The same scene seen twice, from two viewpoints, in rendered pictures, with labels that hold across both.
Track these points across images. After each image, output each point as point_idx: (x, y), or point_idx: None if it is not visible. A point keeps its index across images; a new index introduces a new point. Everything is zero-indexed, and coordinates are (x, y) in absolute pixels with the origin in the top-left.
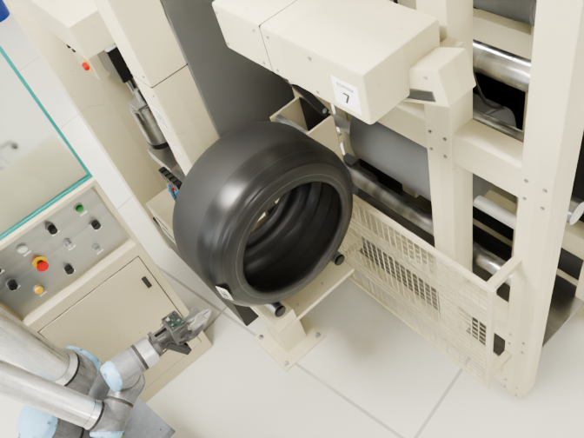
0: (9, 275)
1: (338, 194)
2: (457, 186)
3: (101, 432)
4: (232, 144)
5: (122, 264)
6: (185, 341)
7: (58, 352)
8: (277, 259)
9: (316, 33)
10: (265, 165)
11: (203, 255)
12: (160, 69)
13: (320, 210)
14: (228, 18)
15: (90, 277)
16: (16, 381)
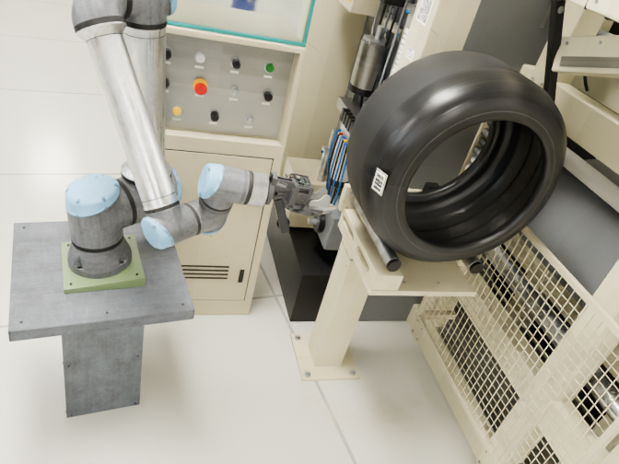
0: (169, 73)
1: (540, 185)
2: None
3: (157, 221)
4: (486, 57)
5: (255, 153)
6: (295, 212)
7: (164, 148)
8: (413, 229)
9: None
10: (519, 80)
11: (393, 124)
12: None
13: (484, 214)
14: None
15: (224, 139)
16: (133, 98)
